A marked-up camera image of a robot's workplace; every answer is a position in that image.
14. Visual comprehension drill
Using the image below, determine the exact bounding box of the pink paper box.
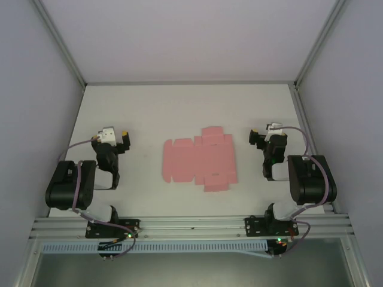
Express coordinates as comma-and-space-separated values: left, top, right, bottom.
162, 126, 239, 194

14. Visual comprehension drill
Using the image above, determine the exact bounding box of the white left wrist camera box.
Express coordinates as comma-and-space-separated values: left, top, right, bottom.
96, 126, 118, 145

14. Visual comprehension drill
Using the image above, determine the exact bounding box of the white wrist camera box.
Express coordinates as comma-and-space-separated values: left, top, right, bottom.
265, 121, 284, 141
96, 126, 118, 145

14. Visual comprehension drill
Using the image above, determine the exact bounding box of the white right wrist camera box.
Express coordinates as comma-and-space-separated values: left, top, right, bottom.
265, 121, 284, 141

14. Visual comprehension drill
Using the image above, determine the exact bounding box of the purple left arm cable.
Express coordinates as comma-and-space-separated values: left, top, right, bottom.
57, 136, 139, 261

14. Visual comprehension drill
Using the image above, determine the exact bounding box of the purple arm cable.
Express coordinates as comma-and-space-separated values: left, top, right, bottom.
57, 136, 139, 261
279, 125, 330, 258

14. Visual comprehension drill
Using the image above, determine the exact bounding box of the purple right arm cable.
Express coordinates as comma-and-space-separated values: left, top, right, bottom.
279, 125, 330, 258

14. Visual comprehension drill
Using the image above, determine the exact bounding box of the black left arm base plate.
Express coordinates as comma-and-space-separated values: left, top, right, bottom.
84, 218, 142, 239

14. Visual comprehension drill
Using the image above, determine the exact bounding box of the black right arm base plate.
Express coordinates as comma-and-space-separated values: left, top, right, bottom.
244, 215, 300, 237

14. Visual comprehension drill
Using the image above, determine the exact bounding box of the thin aluminium wall rail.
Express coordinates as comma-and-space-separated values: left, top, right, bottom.
85, 81, 297, 87

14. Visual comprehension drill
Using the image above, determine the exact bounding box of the wide aluminium mounting rail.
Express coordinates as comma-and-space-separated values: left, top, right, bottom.
29, 212, 351, 240

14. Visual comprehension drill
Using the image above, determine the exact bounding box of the aluminium corner post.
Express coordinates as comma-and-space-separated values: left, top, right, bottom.
293, 0, 350, 88
34, 0, 88, 88

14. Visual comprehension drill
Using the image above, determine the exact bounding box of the white slotted cable duct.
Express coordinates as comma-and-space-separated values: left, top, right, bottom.
41, 240, 272, 259

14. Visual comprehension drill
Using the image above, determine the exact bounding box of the aluminium frame leg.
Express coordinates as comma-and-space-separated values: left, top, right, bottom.
336, 233, 367, 287
14, 236, 43, 287

